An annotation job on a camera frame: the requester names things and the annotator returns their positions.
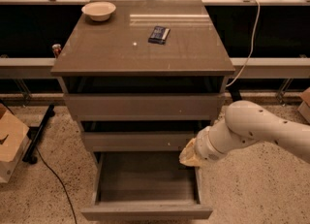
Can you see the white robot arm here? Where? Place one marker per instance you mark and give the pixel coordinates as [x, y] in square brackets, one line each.
[246, 123]

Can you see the black stand leg left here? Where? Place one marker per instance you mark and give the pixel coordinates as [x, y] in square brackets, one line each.
[34, 134]

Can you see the cardboard box left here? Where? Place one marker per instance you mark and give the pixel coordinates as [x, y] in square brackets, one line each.
[13, 140]

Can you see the grey middle drawer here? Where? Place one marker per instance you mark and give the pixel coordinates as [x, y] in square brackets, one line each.
[168, 135]

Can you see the black stand leg right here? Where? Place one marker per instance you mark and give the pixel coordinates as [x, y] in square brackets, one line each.
[234, 91]

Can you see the grey drawer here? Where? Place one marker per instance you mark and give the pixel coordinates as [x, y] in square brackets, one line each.
[145, 186]
[168, 135]
[143, 98]

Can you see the cardboard box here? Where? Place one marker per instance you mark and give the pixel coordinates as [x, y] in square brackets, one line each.
[304, 107]
[13, 140]

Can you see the grey top drawer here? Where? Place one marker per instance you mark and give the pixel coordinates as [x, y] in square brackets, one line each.
[143, 98]

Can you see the beige paper bowl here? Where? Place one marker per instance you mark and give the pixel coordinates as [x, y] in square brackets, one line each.
[99, 11]

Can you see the red soda can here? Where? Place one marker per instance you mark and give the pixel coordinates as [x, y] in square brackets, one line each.
[56, 48]

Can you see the grey bottom drawer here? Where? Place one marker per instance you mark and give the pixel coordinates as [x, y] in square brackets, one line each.
[145, 186]

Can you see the cardboard box right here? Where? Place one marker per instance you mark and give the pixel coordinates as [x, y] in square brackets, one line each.
[304, 107]

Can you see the black stand leg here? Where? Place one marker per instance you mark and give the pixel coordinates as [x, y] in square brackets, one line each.
[234, 91]
[34, 134]

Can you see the grey drawer cabinet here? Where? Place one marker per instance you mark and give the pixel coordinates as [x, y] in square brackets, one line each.
[119, 47]

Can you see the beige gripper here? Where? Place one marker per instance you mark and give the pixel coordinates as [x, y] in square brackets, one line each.
[204, 146]

